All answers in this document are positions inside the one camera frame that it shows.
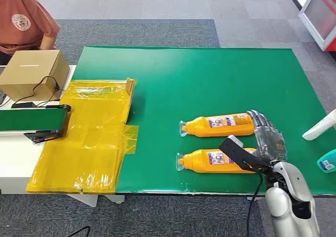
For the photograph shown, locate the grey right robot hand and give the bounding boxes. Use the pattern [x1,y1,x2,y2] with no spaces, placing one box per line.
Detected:
[227,110,288,164]

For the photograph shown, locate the orange bottle with printed label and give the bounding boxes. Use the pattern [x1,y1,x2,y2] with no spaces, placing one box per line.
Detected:
[175,147,259,175]
[179,113,255,138]

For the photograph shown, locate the teal plastic bottle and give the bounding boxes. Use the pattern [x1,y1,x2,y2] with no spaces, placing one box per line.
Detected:
[316,149,336,174]

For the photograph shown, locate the green table mat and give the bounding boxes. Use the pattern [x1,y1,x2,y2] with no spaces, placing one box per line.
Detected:
[71,46,336,197]

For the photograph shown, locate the white and red cabinet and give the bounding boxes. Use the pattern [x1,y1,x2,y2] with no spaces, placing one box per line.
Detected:
[298,0,336,52]

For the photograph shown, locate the green conveyor belt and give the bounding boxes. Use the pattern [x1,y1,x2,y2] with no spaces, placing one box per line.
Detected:
[0,104,72,132]

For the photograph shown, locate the flat black device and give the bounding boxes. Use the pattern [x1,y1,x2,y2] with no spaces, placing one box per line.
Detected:
[11,102,37,109]

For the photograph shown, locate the brown cardboard box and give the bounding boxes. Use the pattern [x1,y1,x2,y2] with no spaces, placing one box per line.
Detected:
[0,49,70,103]

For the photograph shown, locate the person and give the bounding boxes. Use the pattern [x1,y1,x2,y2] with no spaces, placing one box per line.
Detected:
[0,0,61,66]

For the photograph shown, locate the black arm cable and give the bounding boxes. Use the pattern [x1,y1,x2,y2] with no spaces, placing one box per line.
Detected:
[246,173,264,237]

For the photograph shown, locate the black floor cable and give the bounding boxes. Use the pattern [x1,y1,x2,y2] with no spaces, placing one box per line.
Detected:
[66,225,91,237]

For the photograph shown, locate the thin black cable with plug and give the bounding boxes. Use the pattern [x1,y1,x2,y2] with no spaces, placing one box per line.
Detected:
[11,76,66,107]

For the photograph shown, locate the black conveyor end bracket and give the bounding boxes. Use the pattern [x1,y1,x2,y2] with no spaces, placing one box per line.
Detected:
[23,128,63,144]

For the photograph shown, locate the white conveyor frame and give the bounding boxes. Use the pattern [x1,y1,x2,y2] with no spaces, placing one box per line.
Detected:
[0,65,125,208]

